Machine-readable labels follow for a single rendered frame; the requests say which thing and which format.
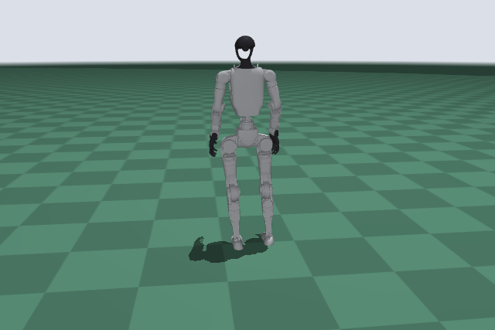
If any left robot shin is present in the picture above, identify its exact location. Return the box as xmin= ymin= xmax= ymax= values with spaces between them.
xmin=227 ymin=187 xmax=240 ymax=242

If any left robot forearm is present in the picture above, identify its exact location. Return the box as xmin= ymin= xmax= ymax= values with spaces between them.
xmin=210 ymin=102 xmax=222 ymax=138

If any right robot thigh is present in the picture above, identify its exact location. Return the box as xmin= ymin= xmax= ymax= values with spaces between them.
xmin=256 ymin=133 xmax=273 ymax=198

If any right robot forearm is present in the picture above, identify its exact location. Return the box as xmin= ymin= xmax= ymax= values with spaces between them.
xmin=268 ymin=108 xmax=282 ymax=136

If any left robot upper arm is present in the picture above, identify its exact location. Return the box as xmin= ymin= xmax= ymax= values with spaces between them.
xmin=213 ymin=70 xmax=231 ymax=114

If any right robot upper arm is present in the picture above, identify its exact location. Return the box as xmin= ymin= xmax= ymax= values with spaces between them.
xmin=263 ymin=69 xmax=282 ymax=111

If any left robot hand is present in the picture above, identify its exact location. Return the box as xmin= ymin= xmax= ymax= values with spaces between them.
xmin=209 ymin=133 xmax=217 ymax=157

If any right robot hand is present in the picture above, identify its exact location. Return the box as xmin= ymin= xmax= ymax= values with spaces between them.
xmin=269 ymin=130 xmax=279 ymax=155

